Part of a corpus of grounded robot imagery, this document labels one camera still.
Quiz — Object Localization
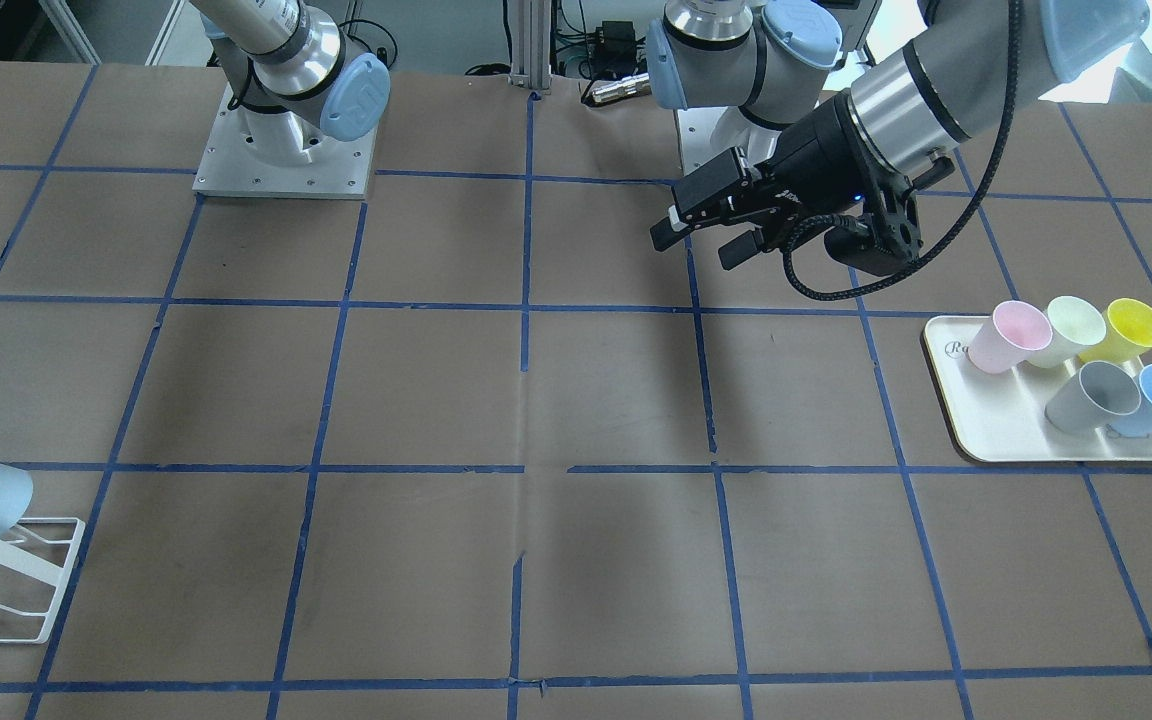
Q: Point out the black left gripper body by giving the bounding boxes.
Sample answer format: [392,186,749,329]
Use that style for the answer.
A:
[670,94,952,252]

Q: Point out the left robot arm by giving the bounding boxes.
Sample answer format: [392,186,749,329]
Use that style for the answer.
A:
[645,1,1149,276]

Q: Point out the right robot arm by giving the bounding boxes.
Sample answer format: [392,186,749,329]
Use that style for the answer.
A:
[0,1,387,473]

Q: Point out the pink plastic cup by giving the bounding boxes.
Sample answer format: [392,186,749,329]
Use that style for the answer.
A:
[967,300,1053,374]

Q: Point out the pale green plastic cup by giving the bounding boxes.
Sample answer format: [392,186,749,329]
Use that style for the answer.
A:
[1026,295,1107,369]

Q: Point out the yellow plastic cup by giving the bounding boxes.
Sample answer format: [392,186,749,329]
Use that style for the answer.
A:
[1076,300,1152,364]

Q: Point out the grey plastic cup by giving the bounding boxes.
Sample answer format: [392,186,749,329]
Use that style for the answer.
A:
[1044,361,1142,435]

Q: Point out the cream serving tray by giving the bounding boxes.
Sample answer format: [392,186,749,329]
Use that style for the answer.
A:
[922,314,1152,462]

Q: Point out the white wire cup rack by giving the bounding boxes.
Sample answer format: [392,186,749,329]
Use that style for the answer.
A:
[0,518,86,644]

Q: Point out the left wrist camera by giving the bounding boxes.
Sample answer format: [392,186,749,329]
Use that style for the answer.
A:
[824,190,924,276]

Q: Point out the aluminium frame post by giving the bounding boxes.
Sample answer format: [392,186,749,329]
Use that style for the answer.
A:
[505,1,558,97]

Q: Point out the black braided camera cable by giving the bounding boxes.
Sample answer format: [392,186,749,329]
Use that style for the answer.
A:
[782,0,1023,303]

